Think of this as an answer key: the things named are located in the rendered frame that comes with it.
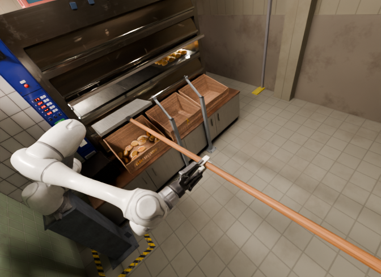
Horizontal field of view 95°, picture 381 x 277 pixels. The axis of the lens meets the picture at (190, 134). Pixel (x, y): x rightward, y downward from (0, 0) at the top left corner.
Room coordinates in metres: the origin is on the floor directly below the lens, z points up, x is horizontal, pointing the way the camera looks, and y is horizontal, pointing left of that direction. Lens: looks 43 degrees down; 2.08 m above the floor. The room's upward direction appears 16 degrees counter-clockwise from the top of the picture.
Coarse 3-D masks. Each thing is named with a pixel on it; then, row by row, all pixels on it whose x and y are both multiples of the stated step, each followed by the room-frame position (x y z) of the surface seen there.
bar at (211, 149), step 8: (168, 88) 1.82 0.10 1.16; (192, 88) 1.90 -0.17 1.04; (152, 96) 1.71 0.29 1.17; (200, 96) 1.80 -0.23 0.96; (176, 128) 1.52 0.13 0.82; (208, 128) 1.78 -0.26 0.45; (176, 136) 1.51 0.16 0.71; (208, 136) 1.77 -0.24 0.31; (184, 160) 1.53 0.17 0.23; (184, 168) 1.56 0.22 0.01
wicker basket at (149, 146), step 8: (144, 120) 1.91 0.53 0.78; (120, 128) 1.77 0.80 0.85; (128, 128) 1.79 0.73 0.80; (152, 128) 1.79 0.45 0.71; (120, 136) 1.71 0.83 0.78; (136, 136) 1.77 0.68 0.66; (112, 144) 1.64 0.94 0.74; (120, 144) 1.67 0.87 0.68; (128, 144) 1.69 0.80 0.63; (144, 144) 1.65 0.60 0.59; (152, 144) 1.62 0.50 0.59; (160, 144) 1.49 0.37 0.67; (128, 152) 1.59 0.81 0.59; (144, 152) 1.37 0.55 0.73; (152, 152) 1.42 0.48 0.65; (120, 160) 1.33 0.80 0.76; (128, 160) 1.46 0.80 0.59; (136, 160) 1.32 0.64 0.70; (144, 160) 1.35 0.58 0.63; (128, 168) 1.25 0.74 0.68; (136, 168) 1.29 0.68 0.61
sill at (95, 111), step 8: (192, 56) 2.54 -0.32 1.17; (176, 64) 2.40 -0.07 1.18; (160, 72) 2.28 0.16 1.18; (168, 72) 2.29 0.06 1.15; (152, 80) 2.14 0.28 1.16; (136, 88) 2.01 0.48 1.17; (120, 96) 1.90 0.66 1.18; (104, 104) 1.82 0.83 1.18; (112, 104) 1.83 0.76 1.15; (88, 112) 1.74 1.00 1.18; (96, 112) 1.73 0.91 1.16
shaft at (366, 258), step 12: (132, 120) 1.25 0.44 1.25; (168, 144) 0.78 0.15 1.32; (192, 156) 0.59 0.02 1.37; (216, 168) 0.46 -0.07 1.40; (228, 180) 0.39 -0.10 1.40; (240, 180) 0.37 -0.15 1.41; (252, 192) 0.30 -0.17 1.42; (276, 204) 0.23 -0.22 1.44; (288, 216) 0.19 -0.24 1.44; (300, 216) 0.17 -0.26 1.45; (312, 228) 0.13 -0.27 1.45; (324, 228) 0.12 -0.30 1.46; (336, 240) 0.09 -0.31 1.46; (348, 252) 0.06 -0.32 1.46; (360, 252) 0.05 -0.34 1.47; (372, 264) 0.03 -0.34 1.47
